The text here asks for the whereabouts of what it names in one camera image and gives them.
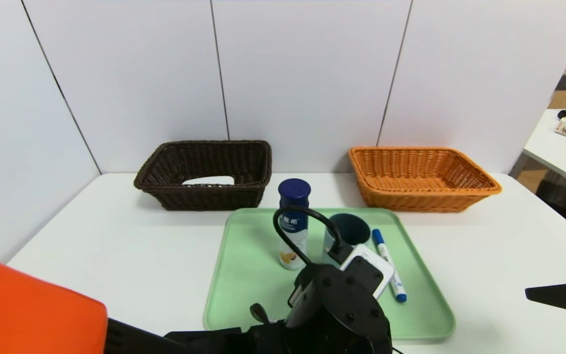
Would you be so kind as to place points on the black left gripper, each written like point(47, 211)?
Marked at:
point(342, 309)

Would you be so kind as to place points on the orange robot body panel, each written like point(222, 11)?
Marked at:
point(27, 309)

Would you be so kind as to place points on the dark brown wicker basket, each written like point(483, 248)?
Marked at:
point(204, 196)

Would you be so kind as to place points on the blue capped whiteboard marker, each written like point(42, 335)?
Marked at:
point(391, 275)

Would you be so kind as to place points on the blue-grey plastic cup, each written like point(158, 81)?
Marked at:
point(354, 228)

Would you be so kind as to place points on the white rectangular whiteboard eraser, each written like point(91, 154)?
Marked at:
point(209, 180)

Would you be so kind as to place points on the light green plastic tray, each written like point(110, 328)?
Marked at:
point(243, 275)

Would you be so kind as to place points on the white side table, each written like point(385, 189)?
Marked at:
point(563, 162)

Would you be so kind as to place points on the white yogurt bottle blue cap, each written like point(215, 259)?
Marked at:
point(294, 196)

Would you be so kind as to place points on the orange wicker basket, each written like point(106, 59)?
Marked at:
point(420, 191)

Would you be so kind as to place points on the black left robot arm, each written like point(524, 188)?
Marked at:
point(199, 341)

